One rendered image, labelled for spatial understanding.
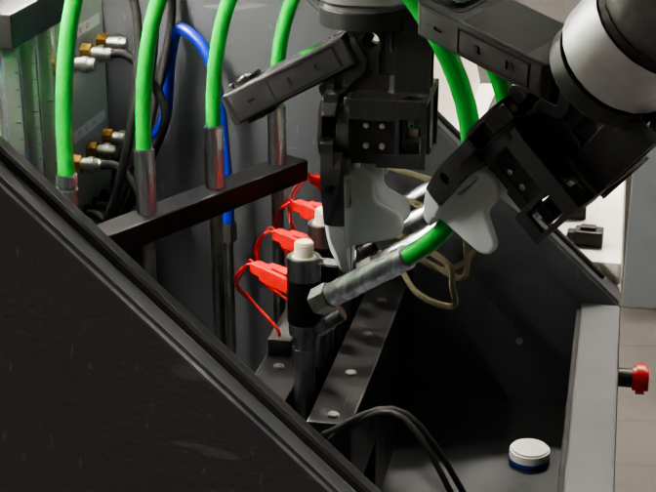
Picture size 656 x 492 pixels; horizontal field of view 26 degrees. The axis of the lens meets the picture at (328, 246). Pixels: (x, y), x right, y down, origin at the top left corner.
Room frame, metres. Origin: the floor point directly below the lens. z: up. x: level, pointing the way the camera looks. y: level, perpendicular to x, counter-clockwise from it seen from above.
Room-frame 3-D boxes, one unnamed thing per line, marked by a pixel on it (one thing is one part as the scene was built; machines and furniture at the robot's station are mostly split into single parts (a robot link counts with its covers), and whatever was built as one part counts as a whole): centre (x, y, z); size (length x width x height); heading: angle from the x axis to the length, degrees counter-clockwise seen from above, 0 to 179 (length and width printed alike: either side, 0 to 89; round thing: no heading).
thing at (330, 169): (1.02, -0.01, 1.20); 0.05 x 0.02 x 0.09; 168
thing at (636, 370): (1.46, -0.35, 0.80); 0.05 x 0.04 x 0.05; 168
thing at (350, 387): (1.19, 0.00, 0.91); 0.34 x 0.10 x 0.15; 168
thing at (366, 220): (1.02, -0.03, 1.15); 0.06 x 0.03 x 0.09; 78
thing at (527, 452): (1.22, -0.20, 0.84); 0.04 x 0.04 x 0.01
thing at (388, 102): (1.04, -0.04, 1.26); 0.09 x 0.08 x 0.12; 78
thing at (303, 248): (1.07, 0.02, 1.10); 0.02 x 0.02 x 0.03
